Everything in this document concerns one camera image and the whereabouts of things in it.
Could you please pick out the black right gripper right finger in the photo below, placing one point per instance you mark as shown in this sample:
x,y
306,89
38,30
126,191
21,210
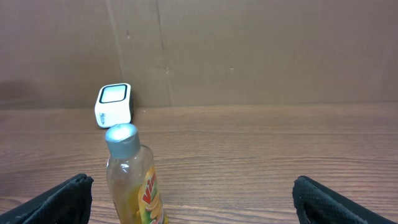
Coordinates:
x,y
317,204

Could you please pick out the yellow liquid bottle silver cap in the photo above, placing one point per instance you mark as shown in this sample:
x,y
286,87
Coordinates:
x,y
131,177

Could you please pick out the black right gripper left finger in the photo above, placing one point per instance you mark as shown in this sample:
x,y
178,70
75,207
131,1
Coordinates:
x,y
68,202

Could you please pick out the white barcode scanner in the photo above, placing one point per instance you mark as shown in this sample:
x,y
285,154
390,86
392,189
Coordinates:
x,y
114,105

